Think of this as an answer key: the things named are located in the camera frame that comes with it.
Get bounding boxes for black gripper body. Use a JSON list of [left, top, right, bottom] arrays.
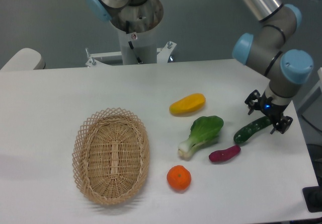
[[260, 95, 288, 123]]

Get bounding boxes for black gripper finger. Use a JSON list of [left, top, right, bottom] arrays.
[[270, 116, 293, 134], [245, 90, 261, 115]]

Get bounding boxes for dark green cucumber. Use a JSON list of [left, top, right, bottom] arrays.
[[233, 116, 272, 144]]

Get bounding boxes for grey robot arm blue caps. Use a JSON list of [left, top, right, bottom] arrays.
[[232, 0, 314, 133]]

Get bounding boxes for green bok choy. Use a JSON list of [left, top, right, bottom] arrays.
[[178, 115, 224, 160]]

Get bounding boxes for yellow orange mango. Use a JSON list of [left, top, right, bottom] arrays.
[[169, 93, 206, 115]]

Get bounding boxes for purple sweet potato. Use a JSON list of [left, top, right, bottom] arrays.
[[209, 145, 241, 163]]

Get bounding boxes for black device at table edge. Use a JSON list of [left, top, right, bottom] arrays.
[[302, 186, 321, 213]]

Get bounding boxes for orange tangerine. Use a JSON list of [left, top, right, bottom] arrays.
[[167, 165, 192, 191]]

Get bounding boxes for oval wicker basket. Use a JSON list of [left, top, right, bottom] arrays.
[[72, 108, 149, 205]]

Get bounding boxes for white chair armrest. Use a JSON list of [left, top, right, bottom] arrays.
[[1, 48, 46, 72]]

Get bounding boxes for white robot pedestal with base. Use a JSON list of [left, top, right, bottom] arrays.
[[86, 0, 176, 65]]

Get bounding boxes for black cable on pedestal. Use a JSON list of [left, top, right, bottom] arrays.
[[125, 20, 143, 64]]

